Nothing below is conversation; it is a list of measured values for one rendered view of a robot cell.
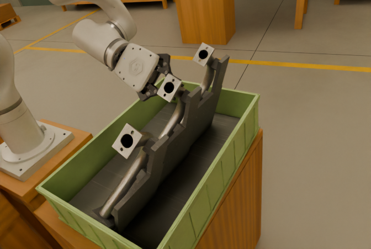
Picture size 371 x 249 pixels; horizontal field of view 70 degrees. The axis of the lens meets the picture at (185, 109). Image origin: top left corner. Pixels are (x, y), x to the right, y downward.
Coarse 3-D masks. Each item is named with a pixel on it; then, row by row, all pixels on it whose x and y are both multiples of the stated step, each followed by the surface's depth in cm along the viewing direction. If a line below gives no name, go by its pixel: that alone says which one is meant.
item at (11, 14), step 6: (0, 6) 612; (6, 6) 620; (0, 12) 607; (6, 12) 621; (12, 12) 634; (0, 18) 608; (6, 18) 621; (12, 18) 633; (18, 18) 648; (0, 24) 607; (12, 24) 634; (0, 30) 608
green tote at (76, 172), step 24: (240, 96) 95; (120, 120) 94; (144, 120) 105; (240, 120) 82; (96, 144) 87; (240, 144) 85; (72, 168) 81; (96, 168) 89; (216, 168) 71; (48, 192) 71; (72, 192) 82; (216, 192) 75; (72, 216) 69; (192, 216) 64; (96, 240) 72; (120, 240) 57; (168, 240) 55; (192, 240) 67
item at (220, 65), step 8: (224, 56) 75; (216, 64) 76; (224, 64) 75; (216, 72) 76; (224, 72) 79; (216, 80) 78; (216, 88) 81; (208, 96) 80; (216, 96) 86; (200, 104) 78; (208, 104) 83; (216, 104) 91; (200, 112) 81; (208, 112) 87; (200, 120) 85; (208, 120) 93; (200, 128) 90; (192, 144) 92
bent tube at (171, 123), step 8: (168, 80) 61; (176, 80) 60; (160, 88) 61; (168, 88) 64; (176, 88) 60; (184, 88) 67; (160, 96) 61; (168, 96) 60; (176, 96) 64; (184, 104) 71; (176, 112) 73; (176, 120) 74; (168, 128) 74; (160, 136) 74; (168, 136) 74
